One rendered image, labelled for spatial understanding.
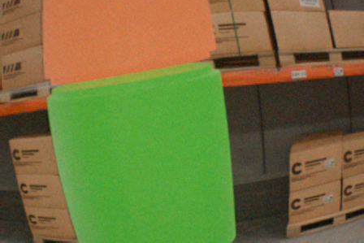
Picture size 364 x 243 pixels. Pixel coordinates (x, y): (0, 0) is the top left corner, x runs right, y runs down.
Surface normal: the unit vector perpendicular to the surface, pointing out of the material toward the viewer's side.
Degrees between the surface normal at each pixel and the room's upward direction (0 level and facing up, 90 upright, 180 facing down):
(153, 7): 90
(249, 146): 90
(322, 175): 91
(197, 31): 90
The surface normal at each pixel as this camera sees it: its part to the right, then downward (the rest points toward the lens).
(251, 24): -0.17, 0.11
